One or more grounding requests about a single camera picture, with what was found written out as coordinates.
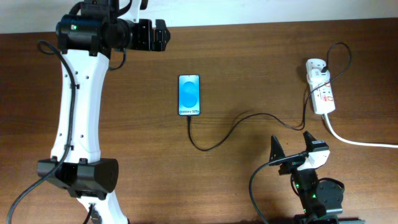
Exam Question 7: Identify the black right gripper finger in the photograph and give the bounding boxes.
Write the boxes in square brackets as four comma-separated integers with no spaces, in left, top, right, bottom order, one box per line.
[303,131,322,152]
[269,135,285,162]

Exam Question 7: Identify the blue Galaxy S25+ smartphone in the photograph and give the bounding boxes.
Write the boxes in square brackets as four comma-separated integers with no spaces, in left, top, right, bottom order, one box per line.
[178,74,200,116]

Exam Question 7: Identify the black USB charging cable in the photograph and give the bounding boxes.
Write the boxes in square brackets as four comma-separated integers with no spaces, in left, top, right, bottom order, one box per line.
[186,42,353,152]

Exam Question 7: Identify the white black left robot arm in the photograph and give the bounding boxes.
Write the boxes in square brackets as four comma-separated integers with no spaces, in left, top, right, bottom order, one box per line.
[37,1,170,223]

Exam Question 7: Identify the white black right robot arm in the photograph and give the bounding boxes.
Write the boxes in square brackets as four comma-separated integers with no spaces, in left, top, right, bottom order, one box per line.
[269,131,345,223]

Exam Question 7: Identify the white USB charger adapter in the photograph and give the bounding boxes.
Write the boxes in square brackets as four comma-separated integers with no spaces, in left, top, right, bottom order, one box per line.
[307,68,330,85]

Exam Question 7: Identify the white power strip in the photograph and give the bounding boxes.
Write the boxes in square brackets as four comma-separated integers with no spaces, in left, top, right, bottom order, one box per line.
[305,58,335,115]

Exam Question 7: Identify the white power strip cord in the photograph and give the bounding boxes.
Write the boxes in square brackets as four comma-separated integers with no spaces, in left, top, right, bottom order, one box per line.
[322,113,398,149]

